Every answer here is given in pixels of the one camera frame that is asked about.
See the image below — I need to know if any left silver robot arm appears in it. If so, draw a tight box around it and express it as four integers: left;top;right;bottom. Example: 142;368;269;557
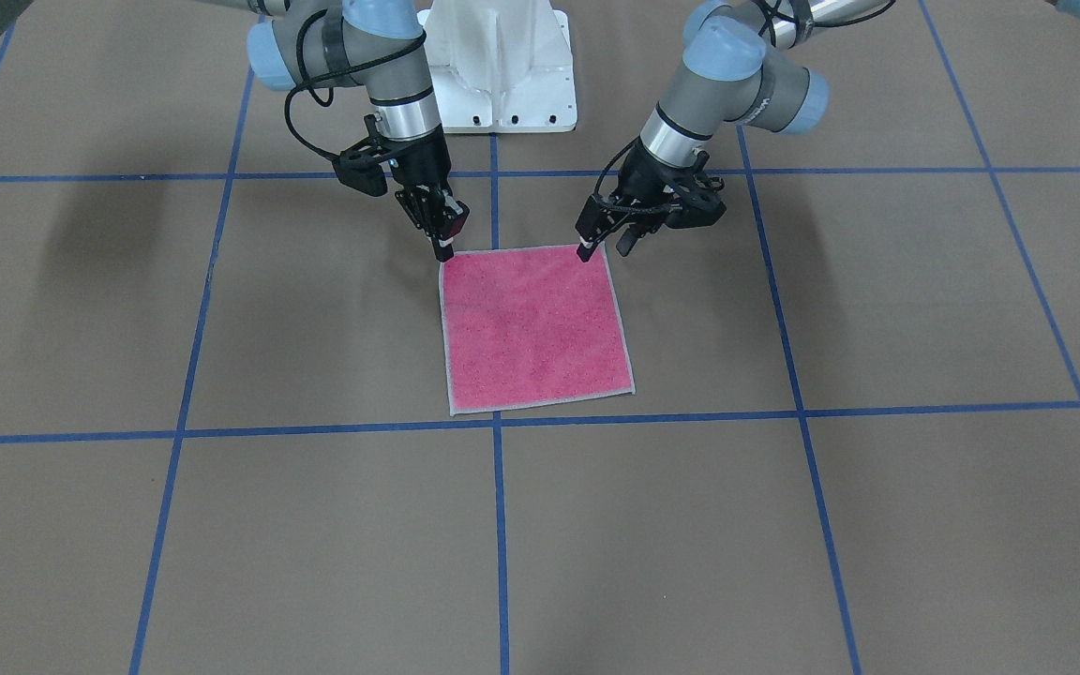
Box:
576;1;892;262

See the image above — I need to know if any pink and grey towel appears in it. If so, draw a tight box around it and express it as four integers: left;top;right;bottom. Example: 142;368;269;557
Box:
438;245;636;415

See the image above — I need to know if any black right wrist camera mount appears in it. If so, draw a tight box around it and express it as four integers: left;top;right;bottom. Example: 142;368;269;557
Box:
330;112;390;197

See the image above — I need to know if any white pedestal column with base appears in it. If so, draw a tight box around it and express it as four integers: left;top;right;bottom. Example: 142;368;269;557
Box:
417;1;578;134

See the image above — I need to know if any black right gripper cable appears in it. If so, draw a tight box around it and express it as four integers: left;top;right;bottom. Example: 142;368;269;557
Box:
283;6;428;162

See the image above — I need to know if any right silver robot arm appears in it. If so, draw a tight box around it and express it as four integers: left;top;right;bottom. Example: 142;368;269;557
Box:
243;1;469;264

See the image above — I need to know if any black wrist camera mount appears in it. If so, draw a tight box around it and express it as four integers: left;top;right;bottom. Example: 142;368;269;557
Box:
330;112;390;197
664;153;726;230

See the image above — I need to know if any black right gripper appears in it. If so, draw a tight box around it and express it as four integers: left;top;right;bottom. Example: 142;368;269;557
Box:
386;137;469;264

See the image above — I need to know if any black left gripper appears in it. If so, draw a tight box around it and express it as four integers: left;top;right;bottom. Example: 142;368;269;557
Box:
575;141;684;264

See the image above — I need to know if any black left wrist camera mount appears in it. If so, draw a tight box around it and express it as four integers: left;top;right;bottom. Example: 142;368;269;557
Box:
664;153;726;230

